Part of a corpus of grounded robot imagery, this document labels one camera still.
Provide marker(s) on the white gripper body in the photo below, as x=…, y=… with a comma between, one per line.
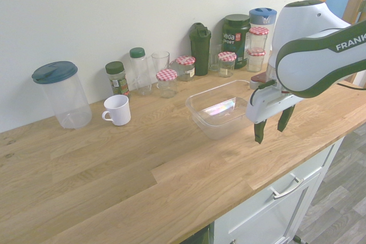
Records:
x=266, y=107

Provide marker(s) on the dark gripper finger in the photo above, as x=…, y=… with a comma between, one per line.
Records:
x=286, y=119
x=259, y=132

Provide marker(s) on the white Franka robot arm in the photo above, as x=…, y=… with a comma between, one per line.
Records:
x=300, y=64

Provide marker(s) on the clear rectangular plastic container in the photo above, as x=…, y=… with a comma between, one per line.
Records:
x=200, y=104

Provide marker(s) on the glass jar red checkered lid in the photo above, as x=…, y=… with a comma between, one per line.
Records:
x=166, y=79
x=256, y=60
x=186, y=67
x=227, y=64
x=258, y=38

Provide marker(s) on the small clear drinking glass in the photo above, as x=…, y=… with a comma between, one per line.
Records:
x=214, y=58

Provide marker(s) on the dark green Vega tub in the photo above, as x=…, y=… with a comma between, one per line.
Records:
x=236, y=38

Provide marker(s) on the dark green shaker bottle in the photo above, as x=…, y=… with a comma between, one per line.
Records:
x=199, y=52

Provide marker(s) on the white kitchen cabinet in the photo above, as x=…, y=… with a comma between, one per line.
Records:
x=257, y=218

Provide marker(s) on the clear canister blue lid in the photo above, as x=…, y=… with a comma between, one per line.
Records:
x=262, y=15

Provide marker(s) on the black tripod leg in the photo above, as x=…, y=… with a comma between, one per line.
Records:
x=300, y=239

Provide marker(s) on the tall clear drinking glass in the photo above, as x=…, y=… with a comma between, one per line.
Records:
x=160, y=61

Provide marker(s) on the clear bottle green cap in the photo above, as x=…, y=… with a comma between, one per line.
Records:
x=140, y=69

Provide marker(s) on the white plastic mug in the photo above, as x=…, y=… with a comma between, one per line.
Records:
x=118, y=111

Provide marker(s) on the labelled spice jar green lid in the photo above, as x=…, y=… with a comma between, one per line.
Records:
x=118, y=81

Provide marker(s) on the clear canister teal lid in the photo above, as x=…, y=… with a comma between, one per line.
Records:
x=65, y=95

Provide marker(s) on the wrist camera red mount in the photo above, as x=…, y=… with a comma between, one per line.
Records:
x=258, y=79

